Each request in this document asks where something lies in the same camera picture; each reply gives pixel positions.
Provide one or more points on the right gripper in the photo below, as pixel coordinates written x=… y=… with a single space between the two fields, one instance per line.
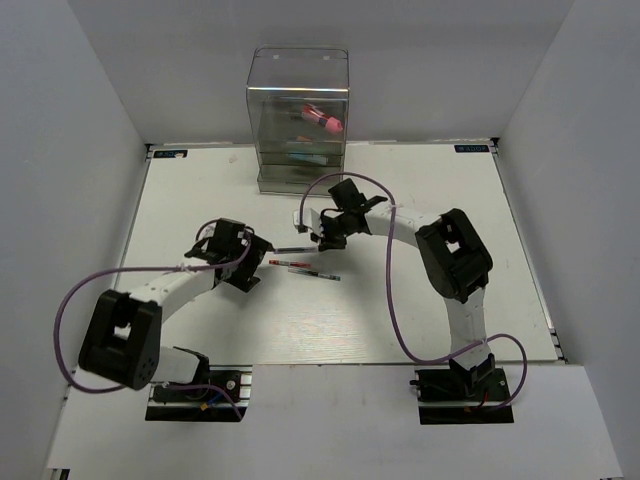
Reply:
x=324 y=237

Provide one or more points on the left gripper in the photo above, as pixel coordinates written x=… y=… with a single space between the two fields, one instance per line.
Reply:
x=244 y=279

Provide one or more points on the purple gel pen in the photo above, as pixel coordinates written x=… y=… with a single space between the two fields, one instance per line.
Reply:
x=295 y=250

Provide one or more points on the blue highlighter marker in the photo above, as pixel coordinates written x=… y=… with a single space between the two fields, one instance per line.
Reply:
x=309 y=158

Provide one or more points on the clear acrylic drawer organizer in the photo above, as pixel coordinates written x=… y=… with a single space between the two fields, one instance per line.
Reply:
x=281 y=80

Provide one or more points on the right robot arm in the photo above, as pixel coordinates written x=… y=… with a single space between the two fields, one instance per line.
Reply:
x=455 y=259

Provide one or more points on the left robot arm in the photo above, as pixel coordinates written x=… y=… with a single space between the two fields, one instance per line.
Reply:
x=123 y=340

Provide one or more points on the red gel pen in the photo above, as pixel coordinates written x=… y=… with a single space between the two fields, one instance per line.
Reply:
x=290 y=264

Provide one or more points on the green gel pen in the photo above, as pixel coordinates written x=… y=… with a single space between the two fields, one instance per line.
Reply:
x=312 y=273

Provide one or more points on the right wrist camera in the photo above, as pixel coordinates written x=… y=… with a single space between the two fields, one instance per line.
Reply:
x=300 y=219

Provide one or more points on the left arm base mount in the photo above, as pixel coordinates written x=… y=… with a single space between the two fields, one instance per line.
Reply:
x=220 y=395

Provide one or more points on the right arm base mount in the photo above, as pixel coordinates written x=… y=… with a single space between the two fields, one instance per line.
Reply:
x=443 y=400

